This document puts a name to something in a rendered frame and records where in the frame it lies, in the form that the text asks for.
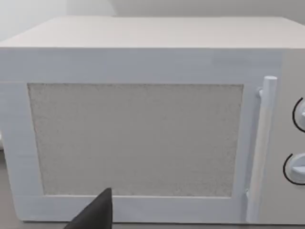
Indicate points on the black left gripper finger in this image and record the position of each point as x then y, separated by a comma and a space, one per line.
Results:
97, 212

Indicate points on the pale microwave door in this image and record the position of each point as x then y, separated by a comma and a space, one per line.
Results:
133, 140

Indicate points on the pale microwave oven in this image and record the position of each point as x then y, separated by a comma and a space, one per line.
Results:
147, 33

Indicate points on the white microwave knob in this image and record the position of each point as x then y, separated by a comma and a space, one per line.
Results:
296, 168
301, 114

